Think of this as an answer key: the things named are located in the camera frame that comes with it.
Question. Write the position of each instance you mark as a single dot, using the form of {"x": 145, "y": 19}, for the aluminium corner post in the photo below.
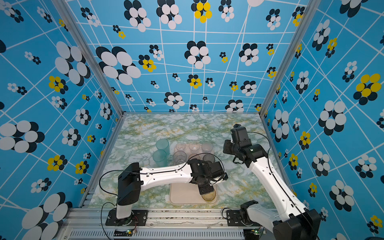
{"x": 288, "y": 57}
{"x": 78, "y": 36}

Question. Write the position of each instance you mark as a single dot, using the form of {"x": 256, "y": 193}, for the aluminium front rail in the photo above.
{"x": 162, "y": 224}

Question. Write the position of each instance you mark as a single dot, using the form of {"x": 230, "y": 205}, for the right aluminium corner post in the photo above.
{"x": 288, "y": 57}

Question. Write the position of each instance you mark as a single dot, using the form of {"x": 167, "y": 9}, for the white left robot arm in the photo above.
{"x": 134, "y": 179}

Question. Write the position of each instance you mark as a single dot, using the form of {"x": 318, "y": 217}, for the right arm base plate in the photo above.
{"x": 237, "y": 218}

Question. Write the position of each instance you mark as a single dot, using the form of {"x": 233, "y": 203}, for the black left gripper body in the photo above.
{"x": 207, "y": 187}

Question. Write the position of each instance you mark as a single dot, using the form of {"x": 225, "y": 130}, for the clear textured plastic cup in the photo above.
{"x": 207, "y": 148}

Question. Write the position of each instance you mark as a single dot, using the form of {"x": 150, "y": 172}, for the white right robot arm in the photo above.
{"x": 293, "y": 220}

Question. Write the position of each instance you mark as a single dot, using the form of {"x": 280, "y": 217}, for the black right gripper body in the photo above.
{"x": 230, "y": 148}

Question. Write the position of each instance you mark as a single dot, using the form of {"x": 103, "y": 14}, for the large clear plastic cup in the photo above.
{"x": 179, "y": 157}

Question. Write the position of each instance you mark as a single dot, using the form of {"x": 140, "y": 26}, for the amber yellow plastic cup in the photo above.
{"x": 209, "y": 197}

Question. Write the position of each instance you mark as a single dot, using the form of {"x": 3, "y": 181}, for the small clear faceted glass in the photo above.
{"x": 194, "y": 147}

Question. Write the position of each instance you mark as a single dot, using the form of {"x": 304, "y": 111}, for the left aluminium corner post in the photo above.
{"x": 78, "y": 36}

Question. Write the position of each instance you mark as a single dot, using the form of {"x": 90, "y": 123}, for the pale pink plastic tray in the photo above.
{"x": 188, "y": 194}

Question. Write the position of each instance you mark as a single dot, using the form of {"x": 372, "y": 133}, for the teal textured cup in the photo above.
{"x": 163, "y": 144}
{"x": 161, "y": 158}

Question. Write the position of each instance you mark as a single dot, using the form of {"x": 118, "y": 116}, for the pink textured plastic cup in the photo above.
{"x": 194, "y": 156}

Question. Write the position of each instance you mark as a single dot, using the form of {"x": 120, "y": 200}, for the teal textured cup near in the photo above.
{"x": 161, "y": 158}

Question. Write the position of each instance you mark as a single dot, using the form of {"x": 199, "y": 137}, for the dark grey plastic cup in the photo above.
{"x": 208, "y": 158}

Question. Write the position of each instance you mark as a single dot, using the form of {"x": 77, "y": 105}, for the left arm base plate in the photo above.
{"x": 137, "y": 218}

